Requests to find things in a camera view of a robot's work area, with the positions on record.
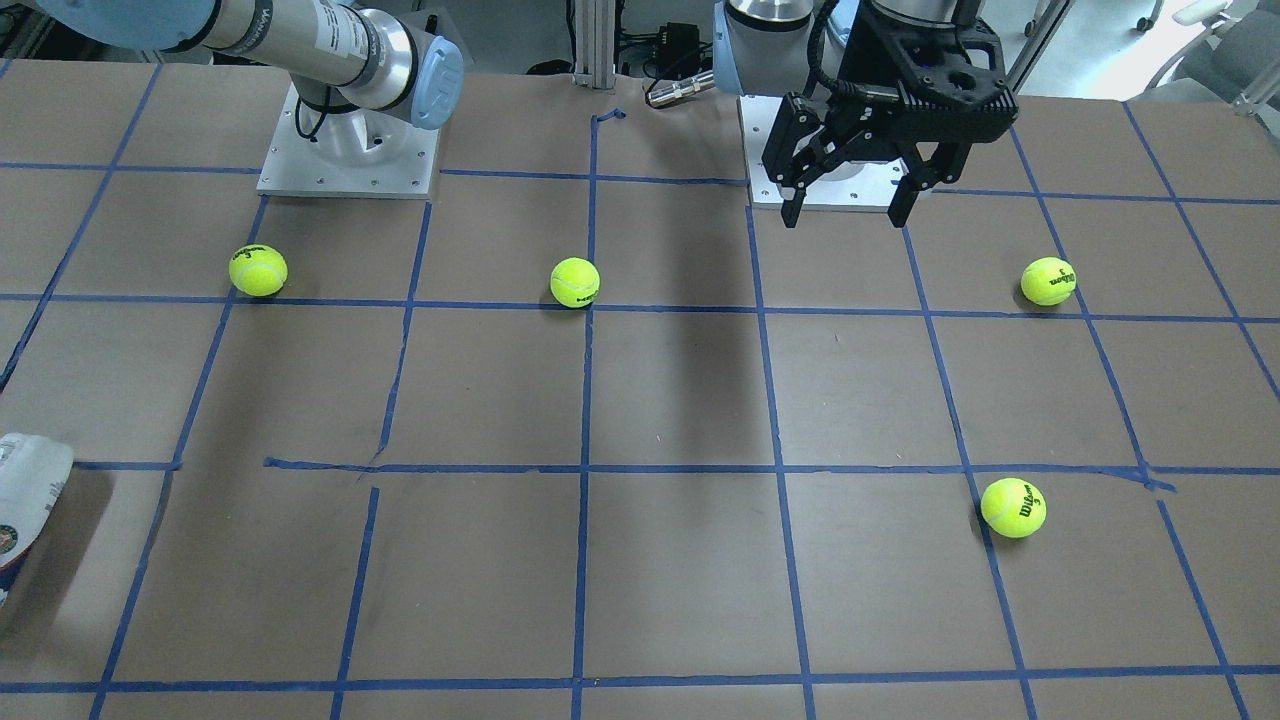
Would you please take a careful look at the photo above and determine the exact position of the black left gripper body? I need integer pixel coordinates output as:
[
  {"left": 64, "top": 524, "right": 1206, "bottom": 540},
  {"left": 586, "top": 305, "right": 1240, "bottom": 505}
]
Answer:
[{"left": 838, "top": 1, "right": 1019, "bottom": 161}]

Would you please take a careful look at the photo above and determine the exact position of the clear tennis ball can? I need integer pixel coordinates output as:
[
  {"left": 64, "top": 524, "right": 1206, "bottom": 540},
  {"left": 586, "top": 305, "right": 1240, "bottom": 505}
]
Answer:
[{"left": 1, "top": 432, "right": 74, "bottom": 602}]

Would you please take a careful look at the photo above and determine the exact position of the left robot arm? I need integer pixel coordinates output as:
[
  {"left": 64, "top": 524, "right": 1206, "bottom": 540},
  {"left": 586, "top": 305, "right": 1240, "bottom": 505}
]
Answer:
[{"left": 713, "top": 1, "right": 1019, "bottom": 227}]

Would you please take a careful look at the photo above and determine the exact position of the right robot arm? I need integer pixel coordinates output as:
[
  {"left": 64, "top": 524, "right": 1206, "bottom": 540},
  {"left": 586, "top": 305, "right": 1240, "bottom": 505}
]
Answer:
[{"left": 37, "top": 1, "right": 465, "bottom": 129}]

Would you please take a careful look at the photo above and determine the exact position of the tennis ball far corner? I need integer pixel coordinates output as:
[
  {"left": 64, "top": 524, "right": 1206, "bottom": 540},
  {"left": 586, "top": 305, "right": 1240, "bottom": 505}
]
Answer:
[{"left": 1019, "top": 258, "right": 1076, "bottom": 307}]

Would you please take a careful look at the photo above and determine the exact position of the centre tennis ball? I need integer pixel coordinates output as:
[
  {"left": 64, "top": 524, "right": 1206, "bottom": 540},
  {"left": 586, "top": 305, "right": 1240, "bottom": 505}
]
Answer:
[{"left": 549, "top": 258, "right": 602, "bottom": 309}]

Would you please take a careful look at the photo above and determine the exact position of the tennis ball near left gripper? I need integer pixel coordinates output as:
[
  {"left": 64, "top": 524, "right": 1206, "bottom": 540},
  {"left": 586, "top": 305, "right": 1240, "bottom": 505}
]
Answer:
[{"left": 979, "top": 477, "right": 1048, "bottom": 539}]

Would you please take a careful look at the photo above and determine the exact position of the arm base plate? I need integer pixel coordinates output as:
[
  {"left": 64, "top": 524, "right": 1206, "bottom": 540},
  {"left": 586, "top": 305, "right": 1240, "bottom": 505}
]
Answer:
[
  {"left": 256, "top": 85, "right": 439, "bottom": 201},
  {"left": 739, "top": 95, "right": 936, "bottom": 213}
]

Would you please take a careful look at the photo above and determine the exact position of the aluminium frame post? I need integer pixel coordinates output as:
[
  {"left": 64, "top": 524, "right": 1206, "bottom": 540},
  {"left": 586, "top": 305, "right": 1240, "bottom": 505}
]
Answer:
[{"left": 570, "top": 0, "right": 618, "bottom": 92}]

